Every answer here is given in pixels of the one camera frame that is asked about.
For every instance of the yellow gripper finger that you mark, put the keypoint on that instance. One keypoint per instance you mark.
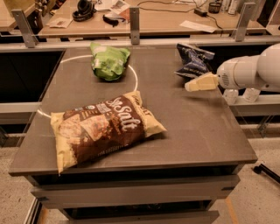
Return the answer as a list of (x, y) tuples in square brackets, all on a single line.
[(207, 81)]

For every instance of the blue chip bag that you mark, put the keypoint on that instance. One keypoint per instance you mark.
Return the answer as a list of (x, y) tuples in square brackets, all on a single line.
[(195, 61)]

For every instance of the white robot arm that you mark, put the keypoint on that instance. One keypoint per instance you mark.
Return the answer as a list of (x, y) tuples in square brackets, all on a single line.
[(260, 72)]

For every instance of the green chip bag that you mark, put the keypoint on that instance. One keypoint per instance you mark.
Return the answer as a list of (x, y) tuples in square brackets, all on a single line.
[(108, 62)]

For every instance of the brown yellow chip bag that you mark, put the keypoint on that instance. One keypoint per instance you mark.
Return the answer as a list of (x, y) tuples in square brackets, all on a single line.
[(89, 132)]

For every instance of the clear plastic water bottle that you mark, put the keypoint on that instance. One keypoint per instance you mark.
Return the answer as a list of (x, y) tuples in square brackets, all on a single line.
[(230, 95)]

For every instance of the white paper sheet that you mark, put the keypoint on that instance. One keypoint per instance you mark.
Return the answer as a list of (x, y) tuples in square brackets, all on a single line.
[(198, 27)]

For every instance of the black mesh pen cup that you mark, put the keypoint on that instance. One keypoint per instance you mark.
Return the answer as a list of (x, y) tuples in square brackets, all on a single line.
[(214, 7)]

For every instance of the black stand leg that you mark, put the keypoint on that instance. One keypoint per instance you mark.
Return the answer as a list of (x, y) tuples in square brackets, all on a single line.
[(262, 168)]

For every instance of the black sunglasses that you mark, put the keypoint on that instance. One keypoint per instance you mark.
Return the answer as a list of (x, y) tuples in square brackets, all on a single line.
[(112, 21)]

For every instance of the magazine papers stack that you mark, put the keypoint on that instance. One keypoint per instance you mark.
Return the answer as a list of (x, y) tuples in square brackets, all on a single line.
[(114, 9)]

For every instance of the black headphones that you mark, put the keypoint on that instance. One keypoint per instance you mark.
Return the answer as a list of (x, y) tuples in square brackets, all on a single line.
[(85, 10)]

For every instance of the grey table drawer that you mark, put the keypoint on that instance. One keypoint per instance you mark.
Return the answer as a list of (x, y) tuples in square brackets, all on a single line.
[(135, 192)]

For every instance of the small paper card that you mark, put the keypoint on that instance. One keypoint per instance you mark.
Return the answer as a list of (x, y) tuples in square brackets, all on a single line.
[(60, 23)]

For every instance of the right metal bracket post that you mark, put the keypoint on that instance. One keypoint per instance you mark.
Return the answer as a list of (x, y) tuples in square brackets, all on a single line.
[(246, 13)]

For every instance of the metal bracket post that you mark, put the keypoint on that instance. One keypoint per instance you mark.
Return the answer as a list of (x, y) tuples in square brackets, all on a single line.
[(134, 25), (29, 38), (246, 13)]

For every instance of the black power adapter with cable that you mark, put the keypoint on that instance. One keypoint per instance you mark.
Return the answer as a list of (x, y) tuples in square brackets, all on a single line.
[(198, 11)]

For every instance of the middle metal bracket post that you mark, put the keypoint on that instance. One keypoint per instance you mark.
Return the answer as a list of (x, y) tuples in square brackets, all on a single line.
[(134, 25)]

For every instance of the left metal bracket post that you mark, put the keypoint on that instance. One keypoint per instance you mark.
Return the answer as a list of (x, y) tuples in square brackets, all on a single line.
[(29, 38)]

